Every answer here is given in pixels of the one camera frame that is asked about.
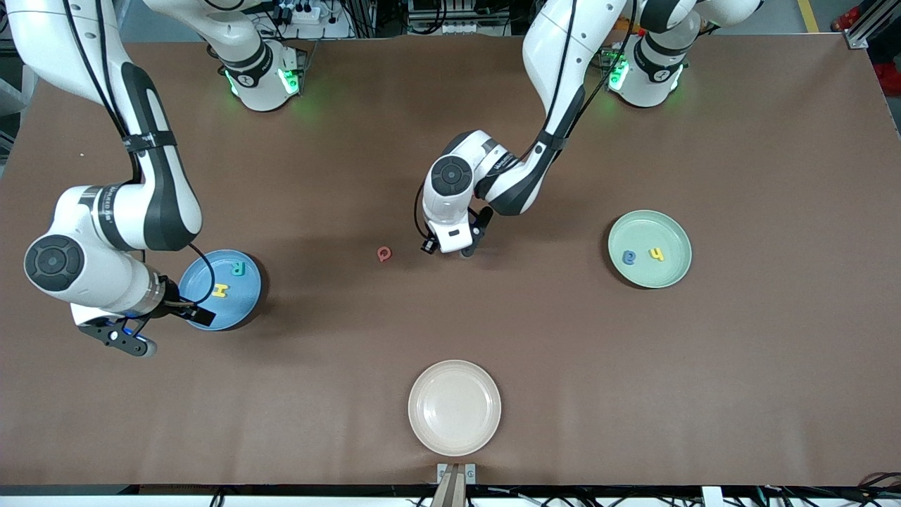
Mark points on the yellow lowercase letter h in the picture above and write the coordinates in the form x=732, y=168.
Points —
x=657, y=254

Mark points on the blue plate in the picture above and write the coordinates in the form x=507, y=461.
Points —
x=239, y=303

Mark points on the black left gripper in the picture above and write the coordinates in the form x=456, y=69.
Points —
x=428, y=245

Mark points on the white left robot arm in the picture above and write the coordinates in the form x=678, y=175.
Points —
x=556, y=42

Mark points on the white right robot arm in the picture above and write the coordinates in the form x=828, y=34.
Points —
x=77, y=274

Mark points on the aluminium frame profile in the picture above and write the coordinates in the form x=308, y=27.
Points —
x=860, y=32

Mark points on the brown table mat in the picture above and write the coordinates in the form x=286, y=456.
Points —
x=633, y=387

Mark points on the beige plate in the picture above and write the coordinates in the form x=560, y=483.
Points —
x=455, y=408

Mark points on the white power strip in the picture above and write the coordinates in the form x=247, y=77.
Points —
x=303, y=12

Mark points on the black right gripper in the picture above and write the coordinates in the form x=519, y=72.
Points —
x=174, y=298

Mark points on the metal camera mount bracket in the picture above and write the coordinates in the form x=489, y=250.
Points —
x=456, y=479

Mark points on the teal uppercase letter R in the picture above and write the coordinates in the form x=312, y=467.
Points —
x=238, y=269

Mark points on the equipment rack shelf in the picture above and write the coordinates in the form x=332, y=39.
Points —
x=457, y=21

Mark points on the red uppercase letter Q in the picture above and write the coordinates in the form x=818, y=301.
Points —
x=381, y=258

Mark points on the white tag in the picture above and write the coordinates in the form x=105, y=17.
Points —
x=712, y=496

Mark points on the yellow uppercase letter H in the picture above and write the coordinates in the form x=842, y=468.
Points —
x=219, y=291

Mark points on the green plate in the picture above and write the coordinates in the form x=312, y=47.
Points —
x=650, y=232

